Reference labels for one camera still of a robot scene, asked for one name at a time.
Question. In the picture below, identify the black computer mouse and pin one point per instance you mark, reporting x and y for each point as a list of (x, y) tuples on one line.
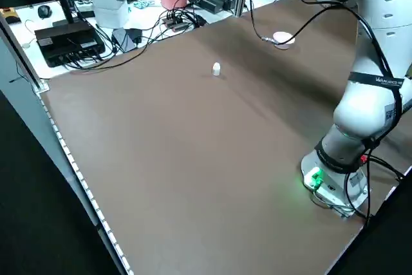
[(44, 11)]

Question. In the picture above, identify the pink bowl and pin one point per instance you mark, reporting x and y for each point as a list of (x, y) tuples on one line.
[(284, 38)]

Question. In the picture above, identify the white led strip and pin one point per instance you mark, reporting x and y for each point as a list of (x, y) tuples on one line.
[(80, 175)]

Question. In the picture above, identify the white vitamin bottle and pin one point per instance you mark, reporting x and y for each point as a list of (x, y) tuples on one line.
[(216, 69)]

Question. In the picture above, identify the teal patterned packet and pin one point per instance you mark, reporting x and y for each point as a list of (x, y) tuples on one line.
[(143, 4)]

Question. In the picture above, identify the clear acrylic bracket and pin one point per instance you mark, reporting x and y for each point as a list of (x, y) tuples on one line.
[(41, 85)]

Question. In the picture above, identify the black power adapter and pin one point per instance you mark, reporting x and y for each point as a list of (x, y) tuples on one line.
[(135, 35)]

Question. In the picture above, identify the white storage box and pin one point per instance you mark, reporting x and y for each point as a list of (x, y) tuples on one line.
[(107, 11)]

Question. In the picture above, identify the black electronics box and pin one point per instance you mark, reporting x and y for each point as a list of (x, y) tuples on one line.
[(64, 43)]

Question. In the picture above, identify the small white disc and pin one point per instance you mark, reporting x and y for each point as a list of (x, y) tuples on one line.
[(26, 45)]

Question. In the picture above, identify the yellow black tool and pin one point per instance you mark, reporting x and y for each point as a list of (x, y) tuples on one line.
[(9, 15)]

